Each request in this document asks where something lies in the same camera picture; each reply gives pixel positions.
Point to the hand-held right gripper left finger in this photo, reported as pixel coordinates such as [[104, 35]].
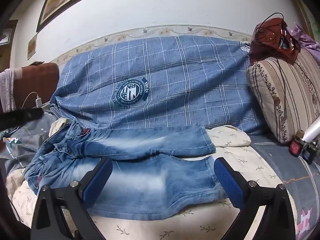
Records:
[[97, 180]]

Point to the purple cloth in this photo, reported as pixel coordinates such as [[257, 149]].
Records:
[[310, 45]]

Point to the lavender cloth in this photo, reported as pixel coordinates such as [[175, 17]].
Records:
[[7, 90]]

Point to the blue plaid quilt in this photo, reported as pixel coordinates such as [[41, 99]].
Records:
[[187, 80]]

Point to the brown cloth cover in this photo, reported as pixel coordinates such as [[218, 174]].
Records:
[[37, 80]]

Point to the light blue denim pants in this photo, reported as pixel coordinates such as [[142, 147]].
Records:
[[150, 180]]

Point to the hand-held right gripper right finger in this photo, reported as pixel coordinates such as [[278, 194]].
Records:
[[227, 180]]

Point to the small red bottle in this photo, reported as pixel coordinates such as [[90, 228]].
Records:
[[295, 147]]

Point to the small wall picture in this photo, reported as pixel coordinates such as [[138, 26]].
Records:
[[32, 46]]

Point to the small black bottle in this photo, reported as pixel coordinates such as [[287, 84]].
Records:
[[310, 155]]

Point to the grey star-print bedding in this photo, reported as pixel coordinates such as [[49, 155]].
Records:
[[25, 140]]

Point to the cream leaf-print bed sheet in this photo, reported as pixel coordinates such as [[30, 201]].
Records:
[[250, 165]]

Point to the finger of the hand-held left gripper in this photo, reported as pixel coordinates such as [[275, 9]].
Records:
[[20, 117]]

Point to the red-brown plastic bag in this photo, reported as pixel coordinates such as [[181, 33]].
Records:
[[265, 45]]

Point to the white plastic roll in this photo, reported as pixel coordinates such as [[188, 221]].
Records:
[[312, 130]]

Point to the beige striped floral pillow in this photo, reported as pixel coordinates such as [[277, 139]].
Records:
[[287, 97]]

